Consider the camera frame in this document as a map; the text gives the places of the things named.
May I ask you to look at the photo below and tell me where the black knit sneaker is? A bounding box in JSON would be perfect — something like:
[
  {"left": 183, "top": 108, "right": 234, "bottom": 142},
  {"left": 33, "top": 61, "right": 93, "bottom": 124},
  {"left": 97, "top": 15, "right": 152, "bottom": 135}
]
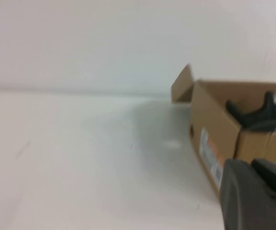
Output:
[
  {"left": 244, "top": 119, "right": 276, "bottom": 132},
  {"left": 225, "top": 91, "right": 276, "bottom": 125}
]

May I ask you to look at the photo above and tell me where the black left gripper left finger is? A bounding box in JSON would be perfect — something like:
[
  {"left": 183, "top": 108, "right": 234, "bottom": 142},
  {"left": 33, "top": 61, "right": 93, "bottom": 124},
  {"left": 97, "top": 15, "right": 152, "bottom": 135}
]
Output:
[{"left": 220, "top": 159, "right": 276, "bottom": 230}]

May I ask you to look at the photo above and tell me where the brown cardboard shoe box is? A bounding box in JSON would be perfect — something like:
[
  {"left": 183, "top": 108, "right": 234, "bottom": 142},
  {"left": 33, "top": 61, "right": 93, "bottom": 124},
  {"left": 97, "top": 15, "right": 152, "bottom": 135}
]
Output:
[{"left": 170, "top": 63, "right": 276, "bottom": 196}]

